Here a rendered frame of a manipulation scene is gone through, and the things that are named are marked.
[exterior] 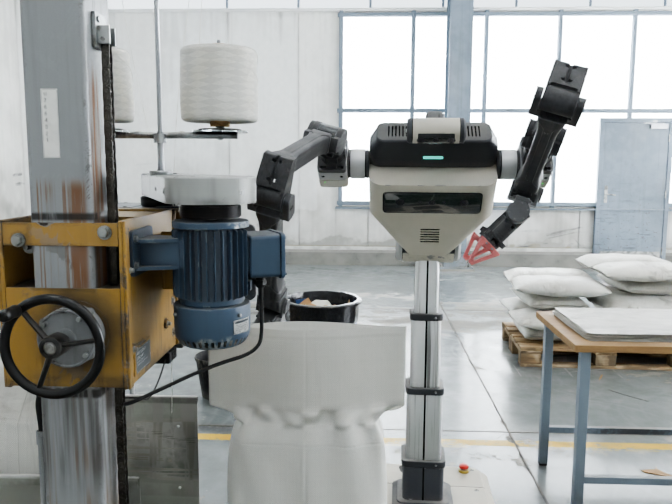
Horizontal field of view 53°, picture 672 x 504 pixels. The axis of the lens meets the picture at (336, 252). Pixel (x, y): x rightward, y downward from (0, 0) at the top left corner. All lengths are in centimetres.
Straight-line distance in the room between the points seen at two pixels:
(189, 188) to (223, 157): 859
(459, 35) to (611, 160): 276
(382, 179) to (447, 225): 26
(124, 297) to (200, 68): 49
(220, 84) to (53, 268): 48
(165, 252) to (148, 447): 102
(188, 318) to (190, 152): 868
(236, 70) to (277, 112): 832
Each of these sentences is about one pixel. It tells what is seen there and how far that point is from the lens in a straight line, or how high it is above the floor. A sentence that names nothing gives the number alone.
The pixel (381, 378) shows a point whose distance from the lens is 168.
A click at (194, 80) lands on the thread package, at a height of 161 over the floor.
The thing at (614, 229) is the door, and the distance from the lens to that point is 1023.
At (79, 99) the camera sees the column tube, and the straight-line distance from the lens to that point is 128.
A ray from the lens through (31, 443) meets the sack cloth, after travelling 185.
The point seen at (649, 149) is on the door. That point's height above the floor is 167.
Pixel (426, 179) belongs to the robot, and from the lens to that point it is 201.
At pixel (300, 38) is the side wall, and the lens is 983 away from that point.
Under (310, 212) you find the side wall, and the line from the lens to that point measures 969.
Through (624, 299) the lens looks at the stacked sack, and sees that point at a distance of 522.
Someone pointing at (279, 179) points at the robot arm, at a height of 141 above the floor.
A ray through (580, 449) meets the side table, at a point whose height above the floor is 31.
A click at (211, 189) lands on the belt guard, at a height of 139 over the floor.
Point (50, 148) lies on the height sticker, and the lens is 130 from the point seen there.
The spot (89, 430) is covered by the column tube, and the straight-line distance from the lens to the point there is 138.
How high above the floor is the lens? 144
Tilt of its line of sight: 7 degrees down
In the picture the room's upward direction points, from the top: straight up
